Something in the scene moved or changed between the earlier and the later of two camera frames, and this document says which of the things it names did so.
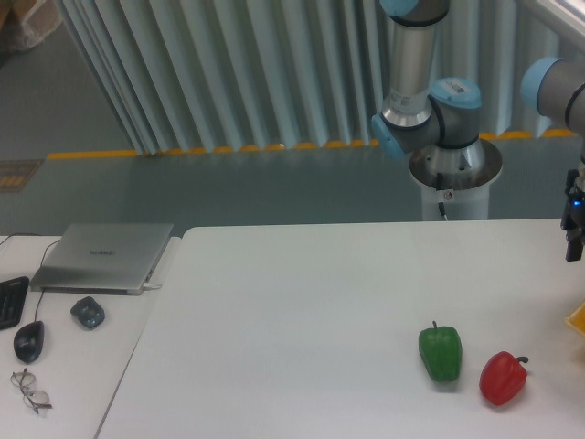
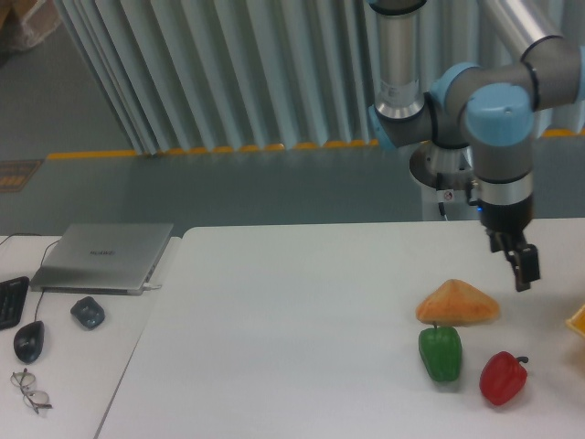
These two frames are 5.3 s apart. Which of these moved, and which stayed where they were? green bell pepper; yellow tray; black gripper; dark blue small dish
Moved: black gripper
Stayed: yellow tray; green bell pepper; dark blue small dish
